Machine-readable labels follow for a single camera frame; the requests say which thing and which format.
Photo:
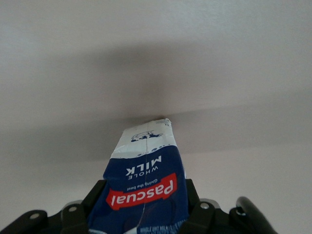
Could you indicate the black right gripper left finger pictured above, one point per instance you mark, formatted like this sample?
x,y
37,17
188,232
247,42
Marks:
x,y
78,217

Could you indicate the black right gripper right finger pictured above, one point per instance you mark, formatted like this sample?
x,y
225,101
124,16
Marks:
x,y
202,217

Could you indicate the blue milk carton green cap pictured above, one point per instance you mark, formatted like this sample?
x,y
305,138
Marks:
x,y
146,170

